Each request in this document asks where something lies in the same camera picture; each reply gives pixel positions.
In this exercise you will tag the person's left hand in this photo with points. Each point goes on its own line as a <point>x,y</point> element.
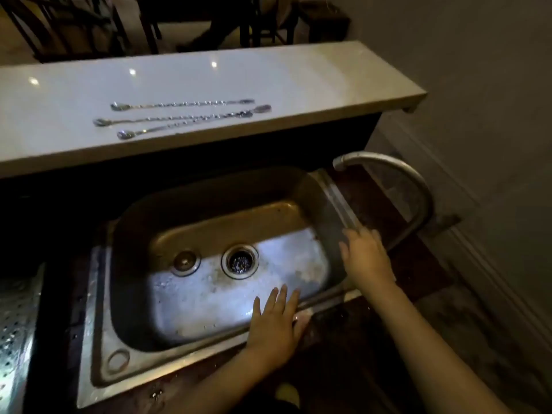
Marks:
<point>271,336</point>

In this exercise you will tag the person's right hand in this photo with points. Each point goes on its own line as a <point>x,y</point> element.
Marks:
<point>366,262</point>

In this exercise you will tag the person's left little finger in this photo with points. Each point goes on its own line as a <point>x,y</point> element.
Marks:
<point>256,309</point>

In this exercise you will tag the person's left middle finger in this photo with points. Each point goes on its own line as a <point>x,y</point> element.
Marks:
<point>281,297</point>

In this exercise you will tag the person's right thumb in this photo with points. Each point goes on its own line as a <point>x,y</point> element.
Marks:
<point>343,253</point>

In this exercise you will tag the person's left thumb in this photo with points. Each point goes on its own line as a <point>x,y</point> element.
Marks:
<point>302,323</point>

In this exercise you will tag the person's left forearm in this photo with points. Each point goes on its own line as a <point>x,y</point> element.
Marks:
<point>224,383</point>

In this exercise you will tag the person's right forearm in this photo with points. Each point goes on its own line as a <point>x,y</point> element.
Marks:
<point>431,353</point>

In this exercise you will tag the round sink drain strainer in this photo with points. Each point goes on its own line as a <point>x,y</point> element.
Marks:
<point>240,261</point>

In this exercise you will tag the stainless steel sink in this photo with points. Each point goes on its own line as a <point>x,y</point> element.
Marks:
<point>207,297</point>

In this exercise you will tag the round metal sink plug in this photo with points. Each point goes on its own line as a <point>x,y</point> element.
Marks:
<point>185,262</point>

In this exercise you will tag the curved metal faucet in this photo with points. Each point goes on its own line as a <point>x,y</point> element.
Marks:
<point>414,181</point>

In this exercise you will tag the long twisted metal bar spoon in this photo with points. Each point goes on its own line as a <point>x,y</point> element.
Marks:
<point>172,126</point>
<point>164,119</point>
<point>181,103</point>

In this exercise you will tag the dark wooden stool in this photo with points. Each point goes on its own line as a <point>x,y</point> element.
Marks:
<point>323,19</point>

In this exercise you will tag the perforated metal drain tray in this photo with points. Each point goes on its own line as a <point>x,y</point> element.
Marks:
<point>15,336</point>

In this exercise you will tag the dark wooden table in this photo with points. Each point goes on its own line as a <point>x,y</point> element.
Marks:
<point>194,6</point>

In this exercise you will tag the dark wooden chair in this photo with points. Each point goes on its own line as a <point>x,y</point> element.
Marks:
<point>56,25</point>

